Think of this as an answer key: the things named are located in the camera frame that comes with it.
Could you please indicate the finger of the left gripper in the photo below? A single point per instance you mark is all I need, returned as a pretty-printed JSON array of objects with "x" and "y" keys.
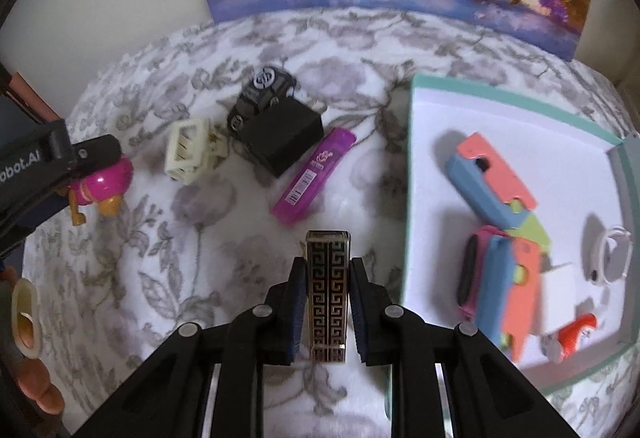
[{"x": 95, "y": 154}]

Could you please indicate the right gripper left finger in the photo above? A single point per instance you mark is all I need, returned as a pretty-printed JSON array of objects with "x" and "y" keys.
[{"x": 208, "y": 381}]

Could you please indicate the black charger cube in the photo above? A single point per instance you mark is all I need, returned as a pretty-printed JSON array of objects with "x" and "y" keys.
[{"x": 278, "y": 137}]

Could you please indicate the pink smart watch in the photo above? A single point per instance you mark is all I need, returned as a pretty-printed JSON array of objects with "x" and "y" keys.
[{"x": 472, "y": 269}]

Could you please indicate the cream hair claw clip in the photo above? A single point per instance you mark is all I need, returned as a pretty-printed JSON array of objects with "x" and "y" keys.
[{"x": 194, "y": 146}]

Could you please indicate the floral patterned table cloth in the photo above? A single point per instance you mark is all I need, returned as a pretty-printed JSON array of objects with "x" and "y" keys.
[{"x": 113, "y": 289}]

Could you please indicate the blue orange toy cleaver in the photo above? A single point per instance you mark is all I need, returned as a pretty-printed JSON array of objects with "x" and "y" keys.
[{"x": 509, "y": 288}]

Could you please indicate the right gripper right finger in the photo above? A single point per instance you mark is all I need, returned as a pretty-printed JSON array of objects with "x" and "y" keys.
[{"x": 445, "y": 378}]

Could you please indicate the teal white tray box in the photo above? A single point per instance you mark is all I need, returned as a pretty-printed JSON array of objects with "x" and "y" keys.
[{"x": 584, "y": 179}]

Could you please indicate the red white glue bottle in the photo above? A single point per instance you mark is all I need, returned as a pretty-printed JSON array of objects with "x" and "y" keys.
[{"x": 565, "y": 342}]

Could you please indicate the gold black patterned lighter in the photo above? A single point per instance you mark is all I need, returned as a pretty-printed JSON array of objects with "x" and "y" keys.
[{"x": 327, "y": 258}]

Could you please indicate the person's hand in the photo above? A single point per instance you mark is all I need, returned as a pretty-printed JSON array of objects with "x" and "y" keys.
[{"x": 22, "y": 331}]

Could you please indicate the purple lighter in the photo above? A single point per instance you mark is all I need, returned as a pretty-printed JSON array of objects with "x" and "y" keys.
[{"x": 310, "y": 180}]

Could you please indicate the white smart watch band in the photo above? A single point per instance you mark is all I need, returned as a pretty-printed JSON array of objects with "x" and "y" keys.
[{"x": 610, "y": 256}]

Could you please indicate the black toy car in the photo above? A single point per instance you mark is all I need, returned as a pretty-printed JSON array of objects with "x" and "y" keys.
[{"x": 268, "y": 86}]

